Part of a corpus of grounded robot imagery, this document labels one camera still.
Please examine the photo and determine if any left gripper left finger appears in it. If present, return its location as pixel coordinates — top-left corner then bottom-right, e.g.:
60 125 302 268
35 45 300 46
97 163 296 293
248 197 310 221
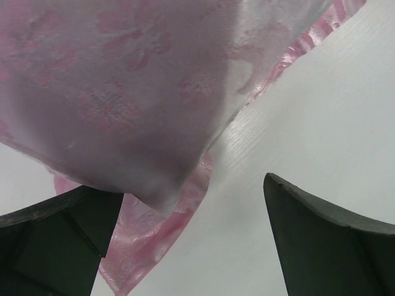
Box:
1 186 123 296

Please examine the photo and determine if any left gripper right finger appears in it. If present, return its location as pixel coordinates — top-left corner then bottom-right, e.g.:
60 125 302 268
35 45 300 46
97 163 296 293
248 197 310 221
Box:
263 173 394 296

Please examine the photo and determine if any pink satin rose pillowcase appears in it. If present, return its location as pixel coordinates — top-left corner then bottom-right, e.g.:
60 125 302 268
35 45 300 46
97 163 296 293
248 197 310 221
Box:
1 1 364 295

